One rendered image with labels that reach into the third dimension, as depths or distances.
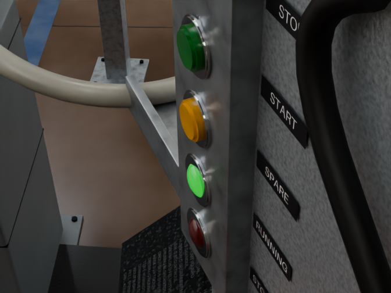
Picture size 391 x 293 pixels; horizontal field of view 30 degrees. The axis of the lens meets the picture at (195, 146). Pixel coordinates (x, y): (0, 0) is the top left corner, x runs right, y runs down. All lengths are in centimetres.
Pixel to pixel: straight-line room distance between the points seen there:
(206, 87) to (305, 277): 12
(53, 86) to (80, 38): 210
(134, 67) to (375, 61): 253
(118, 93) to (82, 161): 154
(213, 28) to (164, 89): 53
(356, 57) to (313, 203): 10
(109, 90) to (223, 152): 50
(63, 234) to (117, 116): 57
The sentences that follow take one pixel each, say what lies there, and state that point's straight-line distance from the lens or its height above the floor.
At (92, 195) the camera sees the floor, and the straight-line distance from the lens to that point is 231.
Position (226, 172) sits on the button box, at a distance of 41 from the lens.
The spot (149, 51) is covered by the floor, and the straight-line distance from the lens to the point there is 288.
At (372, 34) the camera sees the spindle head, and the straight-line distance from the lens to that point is 27.
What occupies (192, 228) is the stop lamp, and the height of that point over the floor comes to 128.
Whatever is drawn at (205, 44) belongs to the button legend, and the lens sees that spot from 38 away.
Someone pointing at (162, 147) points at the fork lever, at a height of 110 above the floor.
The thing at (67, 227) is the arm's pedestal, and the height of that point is 1.
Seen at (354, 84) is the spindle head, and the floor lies 147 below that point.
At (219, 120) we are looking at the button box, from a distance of 39.
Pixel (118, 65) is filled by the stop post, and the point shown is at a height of 7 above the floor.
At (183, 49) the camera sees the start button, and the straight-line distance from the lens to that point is 39.
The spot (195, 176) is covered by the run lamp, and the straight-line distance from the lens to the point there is 45.
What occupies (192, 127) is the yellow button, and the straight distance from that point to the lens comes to 42.
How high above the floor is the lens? 165
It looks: 42 degrees down
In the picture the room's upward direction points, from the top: 1 degrees counter-clockwise
